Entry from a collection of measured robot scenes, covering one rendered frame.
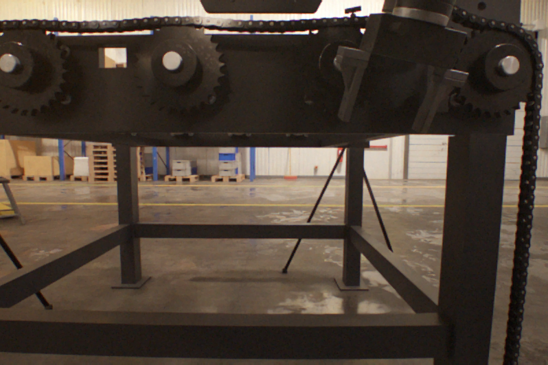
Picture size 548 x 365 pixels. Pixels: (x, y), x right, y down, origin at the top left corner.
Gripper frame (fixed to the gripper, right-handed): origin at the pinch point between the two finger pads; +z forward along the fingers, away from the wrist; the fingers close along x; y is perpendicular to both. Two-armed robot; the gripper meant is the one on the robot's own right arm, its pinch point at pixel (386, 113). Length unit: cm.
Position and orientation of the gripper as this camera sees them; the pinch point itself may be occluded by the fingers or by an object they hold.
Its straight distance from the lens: 51.5
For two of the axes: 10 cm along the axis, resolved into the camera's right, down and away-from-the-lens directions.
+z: -1.7, 8.7, 4.6
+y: 1.0, 4.8, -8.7
